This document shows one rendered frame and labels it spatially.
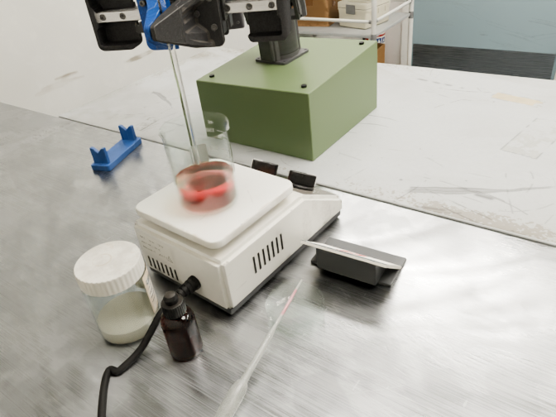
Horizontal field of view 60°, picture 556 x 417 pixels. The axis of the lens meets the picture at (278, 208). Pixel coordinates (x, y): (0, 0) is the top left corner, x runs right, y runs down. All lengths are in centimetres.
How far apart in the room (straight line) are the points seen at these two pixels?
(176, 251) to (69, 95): 162
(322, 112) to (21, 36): 141
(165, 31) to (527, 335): 39
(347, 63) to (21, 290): 52
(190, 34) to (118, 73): 174
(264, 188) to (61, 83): 160
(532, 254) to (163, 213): 37
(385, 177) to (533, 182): 18
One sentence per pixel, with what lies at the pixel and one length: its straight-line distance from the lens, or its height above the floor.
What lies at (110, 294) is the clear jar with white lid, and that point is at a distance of 44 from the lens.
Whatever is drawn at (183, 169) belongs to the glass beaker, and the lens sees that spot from 44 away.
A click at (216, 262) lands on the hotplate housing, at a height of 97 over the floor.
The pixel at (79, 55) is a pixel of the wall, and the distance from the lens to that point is 207.
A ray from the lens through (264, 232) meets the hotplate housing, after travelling 46.
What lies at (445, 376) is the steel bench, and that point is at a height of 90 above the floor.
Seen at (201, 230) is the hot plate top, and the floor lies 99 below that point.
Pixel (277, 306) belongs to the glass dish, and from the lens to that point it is 48.
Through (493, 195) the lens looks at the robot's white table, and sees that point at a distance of 64.
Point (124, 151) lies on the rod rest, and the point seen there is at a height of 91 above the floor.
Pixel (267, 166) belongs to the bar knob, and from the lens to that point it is 59.
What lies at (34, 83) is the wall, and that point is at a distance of 198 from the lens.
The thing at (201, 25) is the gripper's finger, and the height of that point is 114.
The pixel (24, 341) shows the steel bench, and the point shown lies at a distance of 55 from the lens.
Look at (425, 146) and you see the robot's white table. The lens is 74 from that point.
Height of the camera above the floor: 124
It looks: 34 degrees down
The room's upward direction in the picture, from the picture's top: 7 degrees counter-clockwise
